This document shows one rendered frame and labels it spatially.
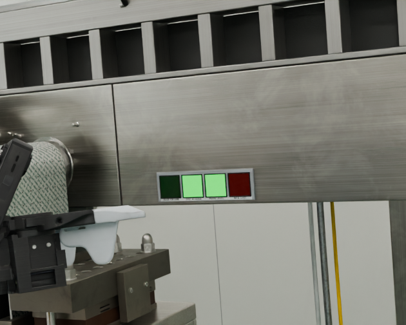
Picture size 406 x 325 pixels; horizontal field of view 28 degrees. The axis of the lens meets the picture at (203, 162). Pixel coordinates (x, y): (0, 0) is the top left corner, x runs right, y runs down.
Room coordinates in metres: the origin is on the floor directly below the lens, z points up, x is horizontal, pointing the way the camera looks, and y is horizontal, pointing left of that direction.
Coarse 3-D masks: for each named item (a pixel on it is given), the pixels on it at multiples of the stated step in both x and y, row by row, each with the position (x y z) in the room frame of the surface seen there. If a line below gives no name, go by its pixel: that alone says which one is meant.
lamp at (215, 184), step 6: (222, 174) 1.83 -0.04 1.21; (210, 180) 1.85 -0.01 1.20; (216, 180) 1.84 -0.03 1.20; (222, 180) 1.83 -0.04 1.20; (210, 186) 1.85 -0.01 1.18; (216, 186) 1.84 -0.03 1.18; (222, 186) 1.83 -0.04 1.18; (210, 192) 1.85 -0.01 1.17; (216, 192) 1.84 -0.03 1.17; (222, 192) 1.83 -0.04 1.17
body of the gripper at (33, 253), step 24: (24, 216) 0.85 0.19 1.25; (0, 240) 0.85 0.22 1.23; (24, 240) 0.84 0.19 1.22; (48, 240) 0.86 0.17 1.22; (0, 264) 0.85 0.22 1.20; (24, 264) 0.84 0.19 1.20; (48, 264) 0.86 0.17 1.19; (0, 288) 0.86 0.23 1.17; (24, 288) 0.84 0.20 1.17; (48, 288) 0.85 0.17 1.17
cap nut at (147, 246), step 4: (144, 236) 1.93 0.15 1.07; (148, 236) 1.92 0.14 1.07; (144, 240) 1.92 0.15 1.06; (148, 240) 1.92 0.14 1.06; (152, 240) 1.93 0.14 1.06; (140, 244) 1.93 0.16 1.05; (144, 244) 1.92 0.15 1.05; (148, 244) 1.92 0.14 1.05; (152, 244) 1.92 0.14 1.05; (144, 248) 1.92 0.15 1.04; (148, 248) 1.92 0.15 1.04; (152, 248) 1.92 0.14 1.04; (140, 252) 1.93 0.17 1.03; (144, 252) 1.92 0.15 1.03; (148, 252) 1.92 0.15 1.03
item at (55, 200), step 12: (24, 192) 1.80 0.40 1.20; (36, 192) 1.83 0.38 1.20; (48, 192) 1.87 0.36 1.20; (60, 192) 1.91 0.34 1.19; (12, 204) 1.76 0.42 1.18; (24, 204) 1.79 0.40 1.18; (36, 204) 1.83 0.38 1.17; (48, 204) 1.87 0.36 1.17; (60, 204) 1.91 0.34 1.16; (12, 216) 1.76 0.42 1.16
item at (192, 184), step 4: (184, 176) 1.88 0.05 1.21; (188, 176) 1.87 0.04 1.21; (192, 176) 1.87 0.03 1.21; (196, 176) 1.86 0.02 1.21; (200, 176) 1.86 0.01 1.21; (184, 180) 1.88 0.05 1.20; (188, 180) 1.87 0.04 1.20; (192, 180) 1.87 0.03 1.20; (196, 180) 1.86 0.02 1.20; (200, 180) 1.86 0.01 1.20; (184, 184) 1.88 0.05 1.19; (188, 184) 1.87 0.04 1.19; (192, 184) 1.87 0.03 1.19; (196, 184) 1.87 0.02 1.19; (200, 184) 1.86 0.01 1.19; (184, 188) 1.88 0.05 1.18; (188, 188) 1.87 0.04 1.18; (192, 188) 1.87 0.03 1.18; (196, 188) 1.87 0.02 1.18; (200, 188) 1.86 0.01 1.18; (184, 192) 1.88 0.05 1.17; (188, 192) 1.88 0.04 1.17; (192, 192) 1.87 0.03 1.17; (196, 192) 1.87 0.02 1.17; (200, 192) 1.86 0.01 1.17; (184, 196) 1.88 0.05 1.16; (188, 196) 1.88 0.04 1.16; (192, 196) 1.87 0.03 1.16; (196, 196) 1.87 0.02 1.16; (200, 196) 1.86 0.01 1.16
